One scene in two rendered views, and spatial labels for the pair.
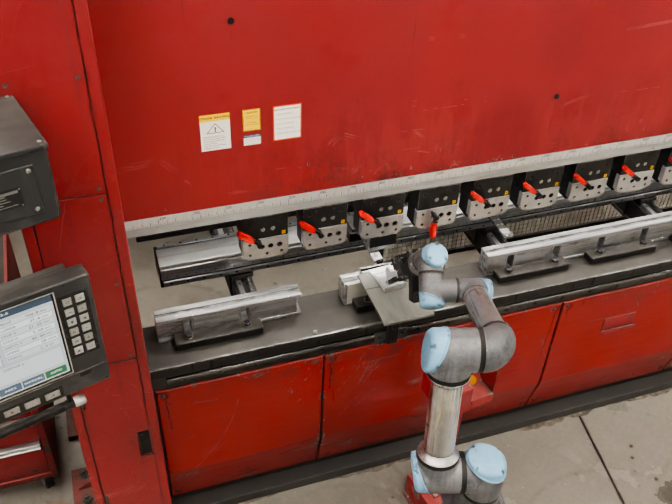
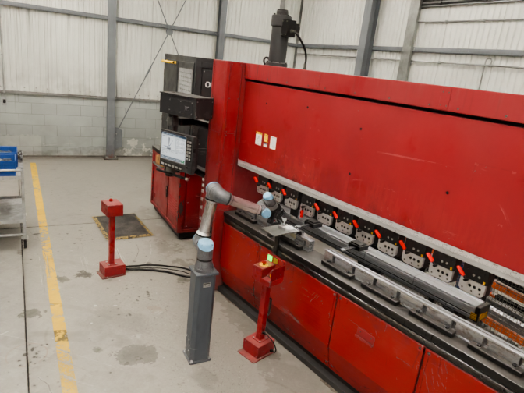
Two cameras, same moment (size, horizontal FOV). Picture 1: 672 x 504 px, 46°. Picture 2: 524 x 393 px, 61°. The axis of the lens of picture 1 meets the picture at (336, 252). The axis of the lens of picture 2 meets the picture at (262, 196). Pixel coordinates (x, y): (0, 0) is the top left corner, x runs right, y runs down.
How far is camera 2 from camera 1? 356 cm
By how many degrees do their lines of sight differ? 65
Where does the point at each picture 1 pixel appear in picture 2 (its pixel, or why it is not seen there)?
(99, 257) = (215, 152)
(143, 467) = not seen: hidden behind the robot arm
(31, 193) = (191, 109)
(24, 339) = (179, 146)
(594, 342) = (354, 342)
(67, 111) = (219, 106)
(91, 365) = (188, 166)
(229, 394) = (236, 238)
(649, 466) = not seen: outside the picture
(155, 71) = (251, 113)
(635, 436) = not seen: outside the picture
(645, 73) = (387, 180)
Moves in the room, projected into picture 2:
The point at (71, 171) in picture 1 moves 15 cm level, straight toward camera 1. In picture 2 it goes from (217, 123) to (203, 122)
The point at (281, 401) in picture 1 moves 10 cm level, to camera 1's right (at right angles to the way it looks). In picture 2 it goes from (246, 256) to (249, 261)
